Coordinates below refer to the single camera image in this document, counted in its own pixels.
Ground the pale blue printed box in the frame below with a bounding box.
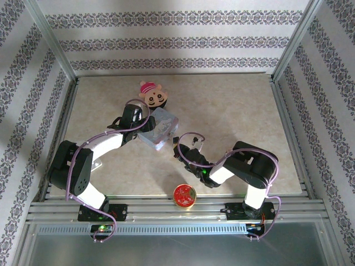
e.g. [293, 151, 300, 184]
[138, 107, 180, 152]

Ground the cartoon face toy pink hat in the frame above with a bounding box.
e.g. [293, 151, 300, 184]
[138, 80, 169, 109]

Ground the round red gold tin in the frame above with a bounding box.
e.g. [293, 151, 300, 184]
[172, 183, 197, 211]

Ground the grey metal front panel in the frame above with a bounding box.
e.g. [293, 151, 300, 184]
[18, 223, 337, 266]

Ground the left controller board green light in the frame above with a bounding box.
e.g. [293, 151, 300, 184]
[90, 223, 113, 234]

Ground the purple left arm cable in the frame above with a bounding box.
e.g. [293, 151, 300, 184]
[65, 99, 152, 244]

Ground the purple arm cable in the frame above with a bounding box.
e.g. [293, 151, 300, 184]
[176, 132, 281, 242]
[65, 99, 152, 244]

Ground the aluminium front rail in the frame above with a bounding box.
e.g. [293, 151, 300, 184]
[26, 193, 327, 223]

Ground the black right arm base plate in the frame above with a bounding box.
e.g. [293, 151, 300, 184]
[224, 202, 276, 222]

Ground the aluminium side rail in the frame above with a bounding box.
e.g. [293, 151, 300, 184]
[40, 77, 80, 203]
[269, 77, 327, 203]

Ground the grey slotted cable duct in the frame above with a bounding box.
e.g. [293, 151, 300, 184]
[37, 223, 248, 235]

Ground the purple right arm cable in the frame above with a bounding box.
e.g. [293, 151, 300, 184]
[176, 132, 281, 242]

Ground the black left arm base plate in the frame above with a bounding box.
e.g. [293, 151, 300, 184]
[77, 203, 129, 222]

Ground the aluminium frame post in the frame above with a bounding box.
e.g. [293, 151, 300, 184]
[271, 0, 324, 81]
[23, 0, 79, 84]

